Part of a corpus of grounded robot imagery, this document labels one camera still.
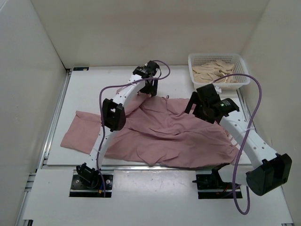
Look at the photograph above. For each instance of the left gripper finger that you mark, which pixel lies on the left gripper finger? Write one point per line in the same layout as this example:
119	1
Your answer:
154	88
147	89

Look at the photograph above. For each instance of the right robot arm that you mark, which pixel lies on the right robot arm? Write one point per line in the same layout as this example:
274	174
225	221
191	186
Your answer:
268	169

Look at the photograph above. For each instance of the white plastic basket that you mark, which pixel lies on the white plastic basket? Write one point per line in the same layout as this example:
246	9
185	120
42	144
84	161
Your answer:
198	59

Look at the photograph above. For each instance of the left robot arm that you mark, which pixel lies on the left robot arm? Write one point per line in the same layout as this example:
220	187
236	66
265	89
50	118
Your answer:
113	118

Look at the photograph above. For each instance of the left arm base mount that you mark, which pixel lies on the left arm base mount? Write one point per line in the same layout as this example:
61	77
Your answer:
88	183

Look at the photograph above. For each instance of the aluminium rail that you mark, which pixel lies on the aluminium rail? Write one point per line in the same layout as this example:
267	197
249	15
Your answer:
146	167

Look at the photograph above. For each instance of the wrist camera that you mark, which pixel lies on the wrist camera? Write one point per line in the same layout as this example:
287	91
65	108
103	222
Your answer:
153	66
218	90

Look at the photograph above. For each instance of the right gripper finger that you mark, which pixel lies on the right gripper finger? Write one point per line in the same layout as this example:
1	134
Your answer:
198	110
193	100

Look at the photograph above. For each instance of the beige trousers in basket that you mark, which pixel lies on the beige trousers in basket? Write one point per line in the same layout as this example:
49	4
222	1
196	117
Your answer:
213	70

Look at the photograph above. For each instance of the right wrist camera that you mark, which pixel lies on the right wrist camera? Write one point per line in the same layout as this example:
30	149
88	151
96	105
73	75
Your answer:
218	90

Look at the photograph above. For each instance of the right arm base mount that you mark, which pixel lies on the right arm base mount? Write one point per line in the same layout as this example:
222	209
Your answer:
211	186

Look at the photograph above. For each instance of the pink trousers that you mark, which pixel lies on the pink trousers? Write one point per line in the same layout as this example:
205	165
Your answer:
158	131

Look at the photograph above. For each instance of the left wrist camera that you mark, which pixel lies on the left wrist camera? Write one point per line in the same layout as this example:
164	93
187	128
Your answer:
153	66

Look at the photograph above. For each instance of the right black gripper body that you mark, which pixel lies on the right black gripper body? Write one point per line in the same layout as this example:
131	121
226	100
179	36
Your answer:
205	117

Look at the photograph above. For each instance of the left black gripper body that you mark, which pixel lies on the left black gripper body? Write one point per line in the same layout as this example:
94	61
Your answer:
151	86

